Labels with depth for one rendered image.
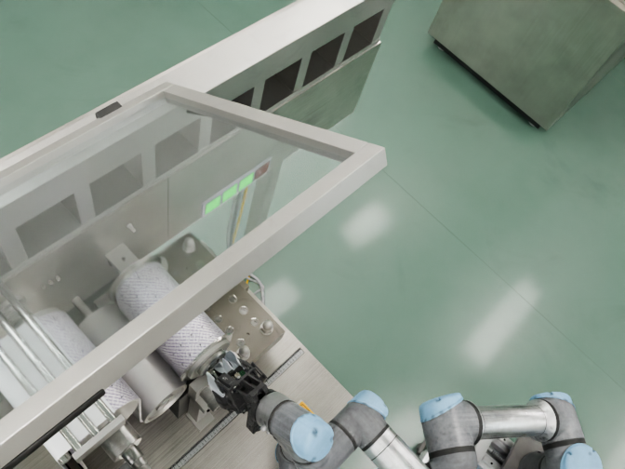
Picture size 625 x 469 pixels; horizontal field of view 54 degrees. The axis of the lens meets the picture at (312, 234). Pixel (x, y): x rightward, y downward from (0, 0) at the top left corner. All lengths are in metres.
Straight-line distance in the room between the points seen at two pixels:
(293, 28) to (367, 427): 0.86
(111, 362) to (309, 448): 0.56
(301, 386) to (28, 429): 1.20
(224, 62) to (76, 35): 2.47
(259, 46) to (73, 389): 0.89
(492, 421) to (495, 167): 2.20
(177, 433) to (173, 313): 1.06
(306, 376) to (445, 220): 1.74
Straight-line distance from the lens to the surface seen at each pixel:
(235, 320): 1.68
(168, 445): 1.72
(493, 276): 3.28
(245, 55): 1.34
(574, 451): 1.89
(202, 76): 1.28
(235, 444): 1.73
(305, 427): 1.15
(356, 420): 1.27
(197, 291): 0.70
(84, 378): 0.67
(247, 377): 1.28
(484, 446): 2.07
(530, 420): 1.82
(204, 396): 1.46
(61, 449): 1.19
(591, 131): 4.25
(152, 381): 1.41
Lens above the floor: 2.59
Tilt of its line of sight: 59 degrees down
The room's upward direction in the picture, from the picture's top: 23 degrees clockwise
